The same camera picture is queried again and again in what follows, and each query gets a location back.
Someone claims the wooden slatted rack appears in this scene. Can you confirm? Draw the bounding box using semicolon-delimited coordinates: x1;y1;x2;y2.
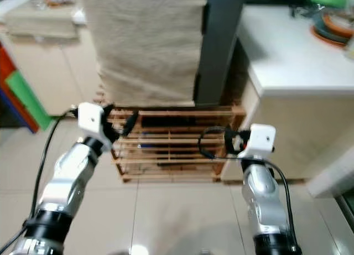
95;84;248;183

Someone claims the cream kitchen cabinet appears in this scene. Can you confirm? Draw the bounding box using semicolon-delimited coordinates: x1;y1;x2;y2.
0;0;106;118

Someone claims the beige woven cloth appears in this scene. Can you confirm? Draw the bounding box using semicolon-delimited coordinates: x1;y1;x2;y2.
81;0;209;108

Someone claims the green plastic board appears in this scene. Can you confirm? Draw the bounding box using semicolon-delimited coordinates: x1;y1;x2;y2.
6;70;54;130

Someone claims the white counter unit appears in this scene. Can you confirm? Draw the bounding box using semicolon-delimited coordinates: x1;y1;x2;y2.
220;3;354;184

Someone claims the blue plastic board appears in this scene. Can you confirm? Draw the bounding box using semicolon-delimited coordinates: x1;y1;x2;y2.
0;85;34;128

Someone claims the beige table towel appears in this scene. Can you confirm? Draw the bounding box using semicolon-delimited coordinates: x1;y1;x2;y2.
3;1;85;39

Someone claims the orange plastic board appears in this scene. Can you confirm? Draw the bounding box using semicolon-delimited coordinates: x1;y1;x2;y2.
0;45;18;84

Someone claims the clear snack pack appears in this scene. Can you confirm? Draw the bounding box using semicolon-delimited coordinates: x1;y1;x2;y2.
32;0;79;11

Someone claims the orange plate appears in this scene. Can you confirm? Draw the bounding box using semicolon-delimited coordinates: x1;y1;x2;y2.
310;11;354;49

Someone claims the teal plate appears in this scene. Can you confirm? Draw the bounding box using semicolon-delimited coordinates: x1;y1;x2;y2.
313;14;354;43

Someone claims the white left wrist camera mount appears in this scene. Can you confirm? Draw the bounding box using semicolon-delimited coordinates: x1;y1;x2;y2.
77;102;109;142

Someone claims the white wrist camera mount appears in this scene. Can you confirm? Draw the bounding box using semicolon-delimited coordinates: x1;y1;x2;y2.
77;102;109;142
239;123;277;160

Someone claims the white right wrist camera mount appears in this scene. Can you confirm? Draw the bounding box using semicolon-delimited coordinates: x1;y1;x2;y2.
239;123;277;160

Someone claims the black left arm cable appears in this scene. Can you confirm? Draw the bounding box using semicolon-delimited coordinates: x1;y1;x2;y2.
0;107;81;254

